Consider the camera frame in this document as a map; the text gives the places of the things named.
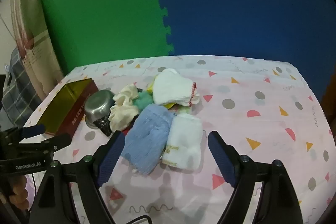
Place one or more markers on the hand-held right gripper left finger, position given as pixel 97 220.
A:
pixel 111 157

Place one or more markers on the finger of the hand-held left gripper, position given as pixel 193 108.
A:
pixel 56 140
pixel 32 130

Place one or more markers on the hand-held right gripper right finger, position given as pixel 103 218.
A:
pixel 220 157

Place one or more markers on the black and blue snack packet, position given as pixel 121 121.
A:
pixel 103 127

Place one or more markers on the red and gold box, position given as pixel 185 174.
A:
pixel 69 106

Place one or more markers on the white towel with gold embroidery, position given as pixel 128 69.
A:
pixel 185 140

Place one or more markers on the light blue towel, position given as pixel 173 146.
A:
pixel 148 134

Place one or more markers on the cream ruffled cloth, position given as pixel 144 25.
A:
pixel 123 111

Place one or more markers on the stainless steel bowl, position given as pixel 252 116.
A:
pixel 98 107

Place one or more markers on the teal fuzzy cloth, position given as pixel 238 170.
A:
pixel 143 102

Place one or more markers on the yellow cloth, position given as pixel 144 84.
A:
pixel 170 106

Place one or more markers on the white cloth with red stitching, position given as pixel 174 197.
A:
pixel 172 87

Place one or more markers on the person's left hand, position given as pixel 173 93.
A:
pixel 21 191

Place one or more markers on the grey plaid cloth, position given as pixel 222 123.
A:
pixel 18 87

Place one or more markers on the pink patterned tablecloth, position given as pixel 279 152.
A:
pixel 262 113

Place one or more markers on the green foam mat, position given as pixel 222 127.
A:
pixel 105 8

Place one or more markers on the blue foam mat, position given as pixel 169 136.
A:
pixel 236 3

